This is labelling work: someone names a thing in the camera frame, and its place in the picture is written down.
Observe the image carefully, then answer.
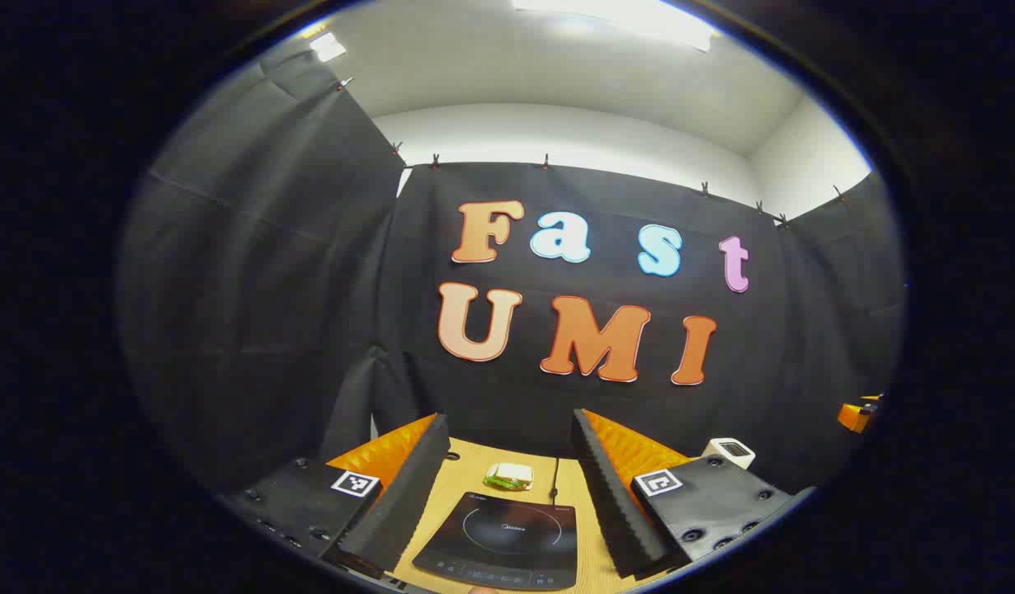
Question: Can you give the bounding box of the small ceiling light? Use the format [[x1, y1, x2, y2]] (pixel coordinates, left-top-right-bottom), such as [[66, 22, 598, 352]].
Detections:
[[308, 31, 347, 63]]

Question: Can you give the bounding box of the sandwich with lettuce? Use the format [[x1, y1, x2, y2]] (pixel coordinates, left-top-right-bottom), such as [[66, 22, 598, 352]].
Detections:
[[484, 462, 532, 492]]

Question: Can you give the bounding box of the black induction cooktop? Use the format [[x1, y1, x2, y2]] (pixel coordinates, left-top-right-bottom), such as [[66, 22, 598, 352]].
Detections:
[[412, 492, 578, 592]]

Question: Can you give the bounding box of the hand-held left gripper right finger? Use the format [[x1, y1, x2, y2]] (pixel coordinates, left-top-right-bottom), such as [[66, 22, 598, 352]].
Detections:
[[571, 408, 815, 580]]

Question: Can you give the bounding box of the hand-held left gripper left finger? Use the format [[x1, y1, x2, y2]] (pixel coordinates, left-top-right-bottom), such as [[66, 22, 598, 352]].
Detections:
[[223, 412, 452, 580]]

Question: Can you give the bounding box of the row of cloth clips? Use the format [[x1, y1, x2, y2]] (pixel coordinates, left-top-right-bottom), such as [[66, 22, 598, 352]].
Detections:
[[336, 76, 848, 229]]

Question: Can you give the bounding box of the white toaster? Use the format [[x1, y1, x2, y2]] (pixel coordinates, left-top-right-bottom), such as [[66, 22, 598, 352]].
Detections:
[[703, 437, 757, 471]]

